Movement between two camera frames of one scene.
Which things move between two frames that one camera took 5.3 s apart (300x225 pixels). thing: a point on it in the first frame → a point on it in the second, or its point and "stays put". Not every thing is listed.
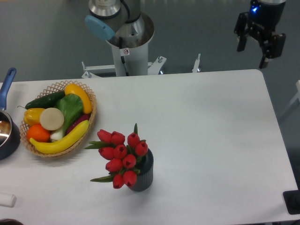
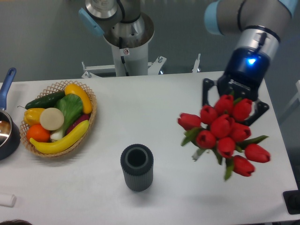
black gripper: [264, 18] → [246, 68]
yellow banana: [46, 147] stays put
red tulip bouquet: [122, 160] → [221, 129]
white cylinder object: [7, 200] stays put
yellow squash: [73, 88] stays put
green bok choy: [72, 106] stays put
